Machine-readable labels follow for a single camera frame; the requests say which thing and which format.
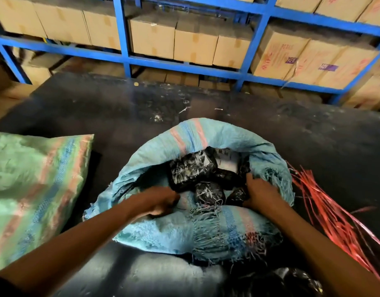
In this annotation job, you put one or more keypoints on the pile of black packets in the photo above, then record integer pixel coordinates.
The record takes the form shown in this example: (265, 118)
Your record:
(190, 170)

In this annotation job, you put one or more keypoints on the person's right hand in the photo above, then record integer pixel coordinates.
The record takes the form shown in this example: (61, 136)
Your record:
(265, 197)

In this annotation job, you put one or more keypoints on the green woven sack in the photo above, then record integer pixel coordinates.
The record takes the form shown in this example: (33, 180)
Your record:
(32, 188)

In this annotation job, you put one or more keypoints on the blue metal shelf rack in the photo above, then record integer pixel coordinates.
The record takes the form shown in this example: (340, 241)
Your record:
(121, 27)

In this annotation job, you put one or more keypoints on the pile of brown cardboard boxes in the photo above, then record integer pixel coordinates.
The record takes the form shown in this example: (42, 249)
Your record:
(35, 75)

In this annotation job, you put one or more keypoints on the tall stack of printed cartons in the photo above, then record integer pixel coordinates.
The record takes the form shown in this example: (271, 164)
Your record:
(366, 92)

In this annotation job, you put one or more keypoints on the person's left hand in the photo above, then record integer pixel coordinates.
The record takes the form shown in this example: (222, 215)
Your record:
(156, 201)

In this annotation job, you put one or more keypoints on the person's right forearm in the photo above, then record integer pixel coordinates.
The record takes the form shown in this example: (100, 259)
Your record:
(326, 262)

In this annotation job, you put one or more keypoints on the blue woven sack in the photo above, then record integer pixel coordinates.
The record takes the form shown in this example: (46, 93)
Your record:
(165, 231)

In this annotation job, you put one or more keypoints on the rows of plain taped boxes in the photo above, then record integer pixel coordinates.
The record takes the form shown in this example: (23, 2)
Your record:
(152, 40)

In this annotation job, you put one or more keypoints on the person's left forearm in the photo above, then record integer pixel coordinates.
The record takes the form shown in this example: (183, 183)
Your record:
(69, 256)

